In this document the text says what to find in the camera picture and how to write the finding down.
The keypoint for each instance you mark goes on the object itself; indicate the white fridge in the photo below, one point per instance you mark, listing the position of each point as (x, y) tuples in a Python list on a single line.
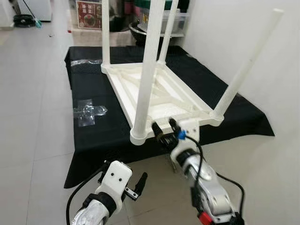
[(37, 7)]

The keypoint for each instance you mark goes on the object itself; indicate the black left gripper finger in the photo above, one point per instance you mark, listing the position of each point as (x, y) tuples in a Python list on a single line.
[(105, 165), (140, 183)]

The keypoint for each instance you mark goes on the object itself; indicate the red printed cardboard box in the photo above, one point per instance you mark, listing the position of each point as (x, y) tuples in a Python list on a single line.
[(89, 14)]

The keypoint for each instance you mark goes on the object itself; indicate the white plastic children table top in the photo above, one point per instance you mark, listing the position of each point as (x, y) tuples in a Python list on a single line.
[(187, 101)]

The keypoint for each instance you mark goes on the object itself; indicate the black round robot vacuum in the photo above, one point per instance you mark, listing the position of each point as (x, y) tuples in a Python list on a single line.
[(23, 19)]

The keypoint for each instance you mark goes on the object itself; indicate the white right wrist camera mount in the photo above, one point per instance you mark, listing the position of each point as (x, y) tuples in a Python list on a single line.
[(190, 129)]

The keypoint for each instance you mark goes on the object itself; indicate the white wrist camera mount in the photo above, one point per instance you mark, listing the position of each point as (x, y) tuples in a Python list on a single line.
[(117, 178), (190, 129)]

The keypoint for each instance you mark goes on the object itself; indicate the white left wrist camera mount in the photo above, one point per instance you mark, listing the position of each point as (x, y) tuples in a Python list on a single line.
[(117, 178)]

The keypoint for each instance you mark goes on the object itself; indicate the black plastic bag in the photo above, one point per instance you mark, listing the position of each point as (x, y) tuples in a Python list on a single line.
[(119, 16)]

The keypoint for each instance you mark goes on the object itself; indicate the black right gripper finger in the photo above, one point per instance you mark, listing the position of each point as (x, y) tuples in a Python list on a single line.
[(157, 127), (173, 124)]

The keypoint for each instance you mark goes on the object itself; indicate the mop with blue head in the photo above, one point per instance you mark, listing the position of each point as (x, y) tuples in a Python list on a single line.
[(37, 23)]

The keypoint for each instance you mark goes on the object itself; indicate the beige cloth covered shelf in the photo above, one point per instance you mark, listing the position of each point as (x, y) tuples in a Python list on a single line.
[(89, 37)]

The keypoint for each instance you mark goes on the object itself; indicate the clear tape strip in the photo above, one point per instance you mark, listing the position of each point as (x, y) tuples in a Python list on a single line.
[(86, 62)]

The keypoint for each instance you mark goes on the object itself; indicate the clear tape cross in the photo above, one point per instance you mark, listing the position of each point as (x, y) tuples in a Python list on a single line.
[(89, 112)]

